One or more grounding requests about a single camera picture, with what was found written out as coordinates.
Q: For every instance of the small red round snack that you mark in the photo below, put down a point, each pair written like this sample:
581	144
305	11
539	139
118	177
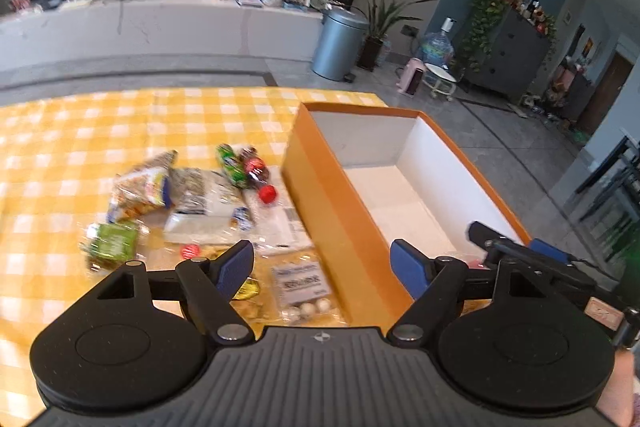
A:
190	250

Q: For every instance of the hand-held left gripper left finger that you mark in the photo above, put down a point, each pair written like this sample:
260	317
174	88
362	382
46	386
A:
235	268

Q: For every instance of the small blue white packet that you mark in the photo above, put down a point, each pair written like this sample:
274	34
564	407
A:
241	217

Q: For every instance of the clear packet with paper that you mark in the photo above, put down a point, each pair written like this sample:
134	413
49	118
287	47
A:
280	222

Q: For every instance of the grey cabinet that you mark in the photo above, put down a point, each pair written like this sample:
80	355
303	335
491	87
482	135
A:
510	52

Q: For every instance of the small red box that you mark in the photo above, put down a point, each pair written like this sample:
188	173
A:
20	1

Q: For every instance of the white television console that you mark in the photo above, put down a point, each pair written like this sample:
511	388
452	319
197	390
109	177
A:
150	27

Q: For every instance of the person's right forearm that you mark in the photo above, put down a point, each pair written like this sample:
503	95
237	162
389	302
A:
622	382

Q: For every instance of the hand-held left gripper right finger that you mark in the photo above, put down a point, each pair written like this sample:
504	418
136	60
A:
407	271

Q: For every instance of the yellow blue snack packet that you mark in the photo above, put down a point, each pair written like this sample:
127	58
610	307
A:
142	189

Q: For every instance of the orange cardboard box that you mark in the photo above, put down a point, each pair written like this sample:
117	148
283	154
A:
325	207

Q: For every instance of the dark striped seed packet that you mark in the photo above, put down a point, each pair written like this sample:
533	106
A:
190	192

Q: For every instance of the green snack packet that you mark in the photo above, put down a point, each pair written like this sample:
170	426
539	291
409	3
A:
114	244

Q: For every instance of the gold wrapped snack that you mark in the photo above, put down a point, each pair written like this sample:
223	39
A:
248	291

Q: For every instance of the tall potted plant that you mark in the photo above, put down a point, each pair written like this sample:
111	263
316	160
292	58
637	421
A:
377	27

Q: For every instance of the brown door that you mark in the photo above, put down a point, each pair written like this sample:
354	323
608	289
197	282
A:
607	92

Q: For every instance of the clear white snack packet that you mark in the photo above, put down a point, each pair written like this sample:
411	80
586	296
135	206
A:
200	222

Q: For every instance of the clear packet of white balls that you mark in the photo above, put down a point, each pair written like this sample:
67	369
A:
302	287

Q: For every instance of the dark dining chair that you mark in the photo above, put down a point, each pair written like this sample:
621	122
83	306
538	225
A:
612	177

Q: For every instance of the blue grey trash bin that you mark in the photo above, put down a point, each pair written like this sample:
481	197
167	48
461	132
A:
337	42

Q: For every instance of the green candy packet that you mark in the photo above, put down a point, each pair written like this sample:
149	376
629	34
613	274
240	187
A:
231	164

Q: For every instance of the small cola bottle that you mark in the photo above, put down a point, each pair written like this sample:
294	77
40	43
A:
256	169

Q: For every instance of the ivy plant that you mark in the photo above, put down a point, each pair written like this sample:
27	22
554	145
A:
487	2

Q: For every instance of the yellow checked tablecloth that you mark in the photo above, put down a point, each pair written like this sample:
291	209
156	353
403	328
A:
75	132

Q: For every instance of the water jug with pump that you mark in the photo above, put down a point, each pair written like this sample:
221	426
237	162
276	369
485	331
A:
436	49

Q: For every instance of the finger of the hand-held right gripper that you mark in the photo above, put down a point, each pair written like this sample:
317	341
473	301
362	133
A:
547	249
482	233

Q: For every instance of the pink heater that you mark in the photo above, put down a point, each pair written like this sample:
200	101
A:
411	78

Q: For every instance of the white round stool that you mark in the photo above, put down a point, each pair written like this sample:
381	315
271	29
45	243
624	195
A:
440	77

